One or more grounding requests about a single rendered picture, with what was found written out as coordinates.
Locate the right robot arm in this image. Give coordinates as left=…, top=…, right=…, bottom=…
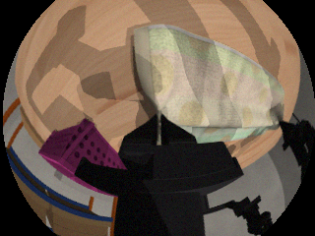
left=237, top=119, right=315, bottom=236

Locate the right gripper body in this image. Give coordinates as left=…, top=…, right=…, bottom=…
left=283, top=122, right=299, bottom=150

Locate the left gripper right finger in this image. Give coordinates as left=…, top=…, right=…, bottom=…
left=160, top=114, right=197, bottom=146

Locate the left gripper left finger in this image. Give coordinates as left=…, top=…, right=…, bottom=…
left=122, top=114, right=158, bottom=146

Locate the magenta rectangular basket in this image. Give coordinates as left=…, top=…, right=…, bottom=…
left=39, top=118, right=127, bottom=198

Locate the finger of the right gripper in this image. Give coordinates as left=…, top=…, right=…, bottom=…
left=283, top=121, right=295, bottom=129
left=280, top=121, right=292, bottom=141

